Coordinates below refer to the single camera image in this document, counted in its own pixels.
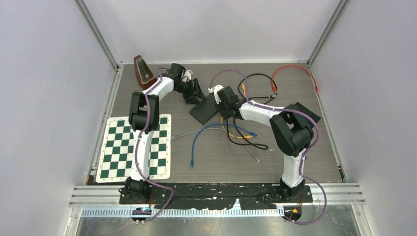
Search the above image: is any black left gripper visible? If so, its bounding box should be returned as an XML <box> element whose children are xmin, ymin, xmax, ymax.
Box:
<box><xmin>175</xmin><ymin>79</ymin><xmax>206</xmax><ymax>105</ymax></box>

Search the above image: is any dark grey network switch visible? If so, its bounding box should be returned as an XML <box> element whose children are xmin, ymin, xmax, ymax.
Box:
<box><xmin>189</xmin><ymin>95</ymin><xmax>218</xmax><ymax>125</ymax></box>

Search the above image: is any blue ethernet cable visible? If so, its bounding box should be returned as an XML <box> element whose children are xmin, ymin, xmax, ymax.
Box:
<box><xmin>190</xmin><ymin>123</ymin><xmax>259</xmax><ymax>169</ymax></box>

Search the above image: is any long black ethernet cable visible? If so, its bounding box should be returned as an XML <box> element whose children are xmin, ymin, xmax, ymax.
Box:
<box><xmin>225</xmin><ymin>117</ymin><xmax>269</xmax><ymax>151</ymax></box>

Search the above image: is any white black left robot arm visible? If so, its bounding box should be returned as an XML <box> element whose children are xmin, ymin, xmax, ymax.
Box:
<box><xmin>120</xmin><ymin>60</ymin><xmax>206</xmax><ymax>204</ymax></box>

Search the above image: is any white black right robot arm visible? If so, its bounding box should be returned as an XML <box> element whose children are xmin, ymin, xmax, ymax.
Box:
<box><xmin>209</xmin><ymin>85</ymin><xmax>320</xmax><ymax>202</ymax></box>

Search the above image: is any brown wooden metronome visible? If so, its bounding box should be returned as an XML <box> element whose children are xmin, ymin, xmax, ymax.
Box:
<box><xmin>134</xmin><ymin>55</ymin><xmax>158</xmax><ymax>90</ymax></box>

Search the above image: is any green white chessboard mat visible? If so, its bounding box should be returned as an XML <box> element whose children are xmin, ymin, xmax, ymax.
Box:
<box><xmin>95</xmin><ymin>114</ymin><xmax>172</xmax><ymax>183</ymax></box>

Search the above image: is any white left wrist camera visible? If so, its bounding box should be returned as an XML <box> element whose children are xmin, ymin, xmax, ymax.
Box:
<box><xmin>181</xmin><ymin>70</ymin><xmax>193</xmax><ymax>83</ymax></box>

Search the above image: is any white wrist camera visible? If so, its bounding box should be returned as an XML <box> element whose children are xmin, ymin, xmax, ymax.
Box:
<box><xmin>208</xmin><ymin>85</ymin><xmax>224</xmax><ymax>104</ymax></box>
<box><xmin>181</xmin><ymin>70</ymin><xmax>193</xmax><ymax>83</ymax></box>

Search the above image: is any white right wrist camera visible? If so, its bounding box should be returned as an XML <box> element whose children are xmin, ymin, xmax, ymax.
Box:
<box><xmin>208</xmin><ymin>85</ymin><xmax>224</xmax><ymax>104</ymax></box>

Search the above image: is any short black ethernet cable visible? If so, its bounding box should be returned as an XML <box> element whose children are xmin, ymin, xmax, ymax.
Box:
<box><xmin>241</xmin><ymin>73</ymin><xmax>278</xmax><ymax>105</ymax></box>

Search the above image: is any red ethernet cable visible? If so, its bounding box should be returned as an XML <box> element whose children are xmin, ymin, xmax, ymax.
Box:
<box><xmin>271</xmin><ymin>64</ymin><xmax>319</xmax><ymax>94</ymax></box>

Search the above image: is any black blue network switch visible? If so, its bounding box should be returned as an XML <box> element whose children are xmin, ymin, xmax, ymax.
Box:
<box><xmin>293</xmin><ymin>102</ymin><xmax>321</xmax><ymax>129</ymax></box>

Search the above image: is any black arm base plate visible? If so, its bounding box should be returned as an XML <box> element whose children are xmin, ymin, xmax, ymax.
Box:
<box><xmin>119</xmin><ymin>181</ymin><xmax>313</xmax><ymax>210</ymax></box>

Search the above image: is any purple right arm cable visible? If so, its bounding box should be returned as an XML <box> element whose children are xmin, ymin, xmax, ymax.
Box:
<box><xmin>210</xmin><ymin>69</ymin><xmax>328</xmax><ymax>226</ymax></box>

